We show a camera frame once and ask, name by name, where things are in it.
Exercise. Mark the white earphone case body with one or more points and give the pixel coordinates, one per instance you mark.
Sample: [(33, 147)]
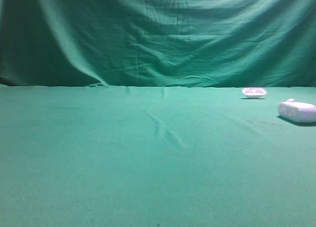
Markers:
[(298, 112)]

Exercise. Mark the white earphone case lid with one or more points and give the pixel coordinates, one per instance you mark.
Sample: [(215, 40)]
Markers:
[(254, 92)]

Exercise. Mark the green backdrop curtain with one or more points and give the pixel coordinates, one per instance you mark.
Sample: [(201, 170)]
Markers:
[(190, 43)]

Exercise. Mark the green table cloth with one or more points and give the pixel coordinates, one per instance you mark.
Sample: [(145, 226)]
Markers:
[(154, 157)]

